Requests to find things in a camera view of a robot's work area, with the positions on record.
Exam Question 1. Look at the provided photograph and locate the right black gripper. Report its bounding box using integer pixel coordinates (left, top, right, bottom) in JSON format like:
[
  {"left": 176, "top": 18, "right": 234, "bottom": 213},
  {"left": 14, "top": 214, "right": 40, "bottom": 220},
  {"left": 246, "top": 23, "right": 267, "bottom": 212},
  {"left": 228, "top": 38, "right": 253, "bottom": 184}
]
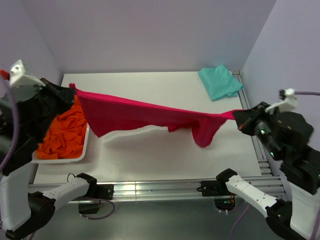
[{"left": 232, "top": 99, "right": 284, "bottom": 158}]

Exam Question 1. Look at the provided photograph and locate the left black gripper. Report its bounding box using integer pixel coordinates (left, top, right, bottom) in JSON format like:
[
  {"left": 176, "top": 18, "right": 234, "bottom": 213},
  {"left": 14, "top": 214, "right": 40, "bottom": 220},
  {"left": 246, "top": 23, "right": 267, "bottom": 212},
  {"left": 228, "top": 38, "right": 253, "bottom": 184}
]
[{"left": 31, "top": 77, "right": 76, "bottom": 139}]

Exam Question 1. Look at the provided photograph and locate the crimson red t shirt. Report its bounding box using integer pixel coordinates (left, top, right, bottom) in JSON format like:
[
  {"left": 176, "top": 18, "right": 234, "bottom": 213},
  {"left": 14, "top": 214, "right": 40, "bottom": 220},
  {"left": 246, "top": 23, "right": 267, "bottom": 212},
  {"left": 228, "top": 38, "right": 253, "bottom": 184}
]
[{"left": 69, "top": 83, "right": 235, "bottom": 148}]

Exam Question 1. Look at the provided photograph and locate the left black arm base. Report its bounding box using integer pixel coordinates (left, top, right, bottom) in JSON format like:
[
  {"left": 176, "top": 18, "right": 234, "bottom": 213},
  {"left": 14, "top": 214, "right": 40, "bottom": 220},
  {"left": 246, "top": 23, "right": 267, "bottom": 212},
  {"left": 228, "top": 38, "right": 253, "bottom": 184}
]
[{"left": 78, "top": 184, "right": 116, "bottom": 221}]

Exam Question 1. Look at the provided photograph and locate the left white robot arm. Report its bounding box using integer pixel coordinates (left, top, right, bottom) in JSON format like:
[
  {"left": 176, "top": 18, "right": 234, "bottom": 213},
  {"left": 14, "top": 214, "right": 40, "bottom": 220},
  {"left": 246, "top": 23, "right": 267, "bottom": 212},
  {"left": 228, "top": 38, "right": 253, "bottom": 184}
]
[{"left": 0, "top": 78, "right": 98, "bottom": 240}]

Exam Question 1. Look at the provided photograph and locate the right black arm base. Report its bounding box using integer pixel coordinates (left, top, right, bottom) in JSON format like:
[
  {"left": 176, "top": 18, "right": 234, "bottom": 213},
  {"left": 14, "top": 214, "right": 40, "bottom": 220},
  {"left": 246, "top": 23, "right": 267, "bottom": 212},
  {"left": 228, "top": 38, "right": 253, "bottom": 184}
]
[{"left": 196, "top": 180, "right": 238, "bottom": 215}]

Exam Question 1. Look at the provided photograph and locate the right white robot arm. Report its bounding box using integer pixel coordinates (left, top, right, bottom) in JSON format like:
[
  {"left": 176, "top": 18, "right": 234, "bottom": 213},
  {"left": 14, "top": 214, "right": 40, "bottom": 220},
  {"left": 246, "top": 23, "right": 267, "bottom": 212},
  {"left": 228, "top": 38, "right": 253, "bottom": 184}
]
[{"left": 216, "top": 102, "right": 320, "bottom": 240}]

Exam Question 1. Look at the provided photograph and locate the orange t shirt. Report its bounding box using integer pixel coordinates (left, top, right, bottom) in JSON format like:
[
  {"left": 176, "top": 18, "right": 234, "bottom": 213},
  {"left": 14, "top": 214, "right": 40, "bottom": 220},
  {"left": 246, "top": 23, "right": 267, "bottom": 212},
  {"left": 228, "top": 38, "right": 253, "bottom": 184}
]
[{"left": 35, "top": 96, "right": 87, "bottom": 160}]

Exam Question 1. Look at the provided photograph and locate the white plastic basket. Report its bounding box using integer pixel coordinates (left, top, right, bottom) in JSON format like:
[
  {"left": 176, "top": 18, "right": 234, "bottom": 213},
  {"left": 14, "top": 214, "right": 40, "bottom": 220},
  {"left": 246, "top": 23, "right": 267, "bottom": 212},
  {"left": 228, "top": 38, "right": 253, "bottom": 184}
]
[{"left": 30, "top": 124, "right": 90, "bottom": 165}]

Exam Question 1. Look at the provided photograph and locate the teal folded t shirt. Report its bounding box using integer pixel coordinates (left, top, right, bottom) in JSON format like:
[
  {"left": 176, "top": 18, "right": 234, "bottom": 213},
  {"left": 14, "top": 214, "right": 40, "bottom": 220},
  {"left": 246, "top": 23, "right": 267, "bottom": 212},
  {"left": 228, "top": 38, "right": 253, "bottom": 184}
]
[{"left": 197, "top": 64, "right": 244, "bottom": 101}]

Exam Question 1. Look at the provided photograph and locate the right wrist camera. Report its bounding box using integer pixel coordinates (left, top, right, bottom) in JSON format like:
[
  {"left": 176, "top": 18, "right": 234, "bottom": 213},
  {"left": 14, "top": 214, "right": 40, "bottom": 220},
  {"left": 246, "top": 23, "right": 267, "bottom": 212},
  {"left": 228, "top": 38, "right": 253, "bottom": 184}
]
[{"left": 265, "top": 88, "right": 298, "bottom": 114}]

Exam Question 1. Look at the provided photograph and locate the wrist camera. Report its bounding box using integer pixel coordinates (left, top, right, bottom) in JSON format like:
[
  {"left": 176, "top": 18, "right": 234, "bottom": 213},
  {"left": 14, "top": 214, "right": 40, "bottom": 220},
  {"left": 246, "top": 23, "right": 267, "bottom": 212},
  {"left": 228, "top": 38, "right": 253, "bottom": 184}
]
[
  {"left": 0, "top": 59, "right": 46, "bottom": 87},
  {"left": 265, "top": 88, "right": 298, "bottom": 114}
]

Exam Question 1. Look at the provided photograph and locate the aluminium right side rail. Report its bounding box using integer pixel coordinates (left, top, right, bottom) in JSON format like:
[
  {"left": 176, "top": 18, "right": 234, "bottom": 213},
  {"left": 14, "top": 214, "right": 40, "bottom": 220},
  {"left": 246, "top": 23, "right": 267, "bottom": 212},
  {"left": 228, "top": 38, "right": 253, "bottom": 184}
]
[{"left": 231, "top": 70, "right": 273, "bottom": 177}]

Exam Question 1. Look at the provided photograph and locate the aluminium rail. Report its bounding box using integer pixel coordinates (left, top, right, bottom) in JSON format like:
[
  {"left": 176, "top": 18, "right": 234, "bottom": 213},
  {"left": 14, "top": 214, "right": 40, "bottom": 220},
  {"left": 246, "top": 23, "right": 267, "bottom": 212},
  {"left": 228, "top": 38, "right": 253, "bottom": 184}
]
[
  {"left": 27, "top": 174, "right": 286, "bottom": 203},
  {"left": 231, "top": 70, "right": 273, "bottom": 177}
]

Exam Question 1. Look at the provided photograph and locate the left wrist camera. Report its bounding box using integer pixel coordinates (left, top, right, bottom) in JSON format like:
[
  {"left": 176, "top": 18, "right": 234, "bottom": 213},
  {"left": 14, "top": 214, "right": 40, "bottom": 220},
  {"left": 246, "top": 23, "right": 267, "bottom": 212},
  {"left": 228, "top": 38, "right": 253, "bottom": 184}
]
[{"left": 0, "top": 59, "right": 46, "bottom": 87}]

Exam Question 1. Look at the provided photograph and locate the aluminium front rail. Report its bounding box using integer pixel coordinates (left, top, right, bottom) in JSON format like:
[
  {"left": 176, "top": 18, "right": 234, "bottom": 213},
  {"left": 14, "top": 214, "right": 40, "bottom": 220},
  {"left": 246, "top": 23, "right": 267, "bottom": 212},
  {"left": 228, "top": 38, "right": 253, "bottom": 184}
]
[{"left": 27, "top": 174, "right": 286, "bottom": 203}]

